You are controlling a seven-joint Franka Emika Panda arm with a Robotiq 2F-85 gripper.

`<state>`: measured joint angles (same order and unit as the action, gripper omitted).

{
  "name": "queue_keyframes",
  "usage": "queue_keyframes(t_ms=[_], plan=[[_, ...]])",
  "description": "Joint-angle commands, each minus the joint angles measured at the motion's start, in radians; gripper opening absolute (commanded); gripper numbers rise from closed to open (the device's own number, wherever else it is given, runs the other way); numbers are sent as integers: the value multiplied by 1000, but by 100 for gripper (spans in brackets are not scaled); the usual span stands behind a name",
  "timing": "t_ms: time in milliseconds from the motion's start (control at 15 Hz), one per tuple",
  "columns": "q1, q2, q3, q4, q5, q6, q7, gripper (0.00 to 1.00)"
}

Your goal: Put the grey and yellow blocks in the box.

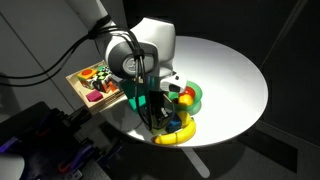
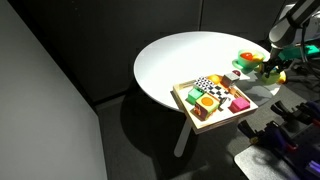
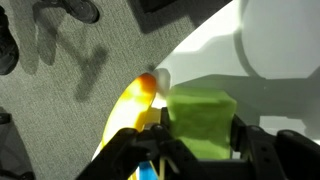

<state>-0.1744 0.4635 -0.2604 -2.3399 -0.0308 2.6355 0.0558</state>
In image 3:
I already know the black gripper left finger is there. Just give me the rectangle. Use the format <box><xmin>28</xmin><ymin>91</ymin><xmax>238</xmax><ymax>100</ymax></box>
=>
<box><xmin>146</xmin><ymin>106</ymin><xmax>178</xmax><ymax>158</ymax></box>

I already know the yellow toy banana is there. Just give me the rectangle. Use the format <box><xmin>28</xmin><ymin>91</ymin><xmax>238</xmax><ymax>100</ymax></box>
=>
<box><xmin>99</xmin><ymin>72</ymin><xmax>158</xmax><ymax>180</ymax></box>

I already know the yellow green block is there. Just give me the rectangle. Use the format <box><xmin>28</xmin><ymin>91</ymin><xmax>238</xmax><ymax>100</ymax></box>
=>
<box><xmin>165</xmin><ymin>84</ymin><xmax>238</xmax><ymax>161</ymax></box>

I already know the black shoe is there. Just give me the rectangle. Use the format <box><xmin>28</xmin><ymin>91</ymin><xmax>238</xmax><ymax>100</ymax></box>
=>
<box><xmin>0</xmin><ymin>6</ymin><xmax>20</xmax><ymax>76</ymax></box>
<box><xmin>61</xmin><ymin>0</ymin><xmax>100</xmax><ymax>24</ymax></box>

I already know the blue block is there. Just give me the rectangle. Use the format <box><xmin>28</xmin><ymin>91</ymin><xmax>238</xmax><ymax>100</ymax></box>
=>
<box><xmin>138</xmin><ymin>161</ymin><xmax>160</xmax><ymax>180</ymax></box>

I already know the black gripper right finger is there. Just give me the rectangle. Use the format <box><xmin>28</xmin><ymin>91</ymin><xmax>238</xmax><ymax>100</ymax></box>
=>
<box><xmin>229</xmin><ymin>113</ymin><xmax>268</xmax><ymax>161</ymax></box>

